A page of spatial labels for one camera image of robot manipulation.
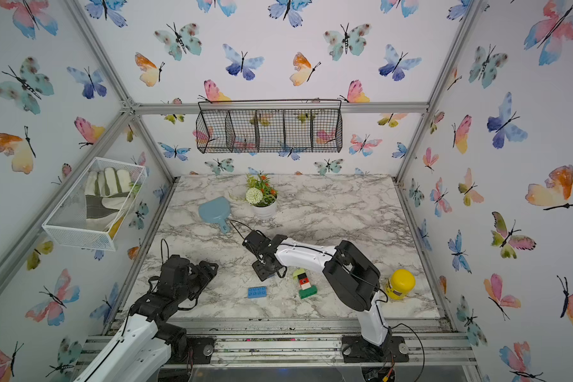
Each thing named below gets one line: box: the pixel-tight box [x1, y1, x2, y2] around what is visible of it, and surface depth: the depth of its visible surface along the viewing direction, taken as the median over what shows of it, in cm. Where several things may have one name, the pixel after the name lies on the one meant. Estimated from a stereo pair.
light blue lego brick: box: [247, 286, 268, 299], surface depth 86 cm
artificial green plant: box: [245, 170, 279, 208], surface depth 98 cm
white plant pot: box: [251, 198, 278, 221], surface depth 104 cm
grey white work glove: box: [84, 167, 132, 232], surface depth 76 cm
